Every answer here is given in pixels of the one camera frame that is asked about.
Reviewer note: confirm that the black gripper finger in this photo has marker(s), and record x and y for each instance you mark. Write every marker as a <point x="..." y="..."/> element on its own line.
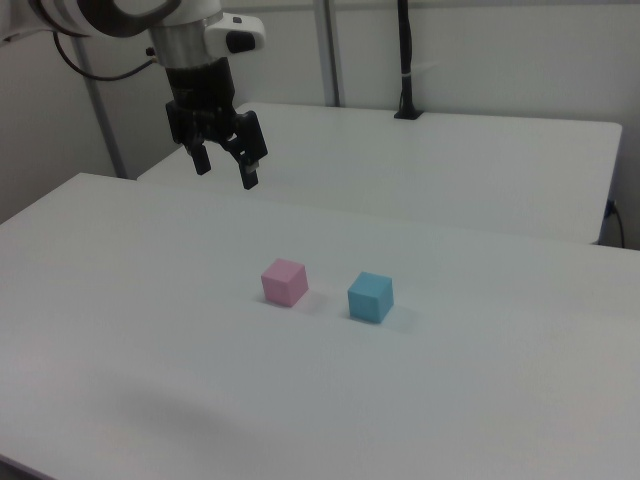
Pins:
<point x="252" y="145"/>
<point x="201" y="160"/>

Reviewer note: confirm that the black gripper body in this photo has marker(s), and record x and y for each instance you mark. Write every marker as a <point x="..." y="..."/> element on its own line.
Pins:
<point x="200" y="90"/>

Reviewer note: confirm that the blue cube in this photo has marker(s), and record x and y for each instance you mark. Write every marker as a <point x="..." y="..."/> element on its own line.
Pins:
<point x="367" y="300"/>

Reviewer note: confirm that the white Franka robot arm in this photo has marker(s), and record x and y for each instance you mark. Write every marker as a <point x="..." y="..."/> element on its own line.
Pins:
<point x="190" y="30"/>

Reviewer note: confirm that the pink cube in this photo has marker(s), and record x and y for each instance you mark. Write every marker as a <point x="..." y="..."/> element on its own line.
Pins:
<point x="280" y="285"/>

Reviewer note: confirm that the grey metal frame post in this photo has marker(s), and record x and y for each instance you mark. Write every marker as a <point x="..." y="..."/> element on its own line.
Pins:
<point x="102" y="125"/>
<point x="332" y="50"/>

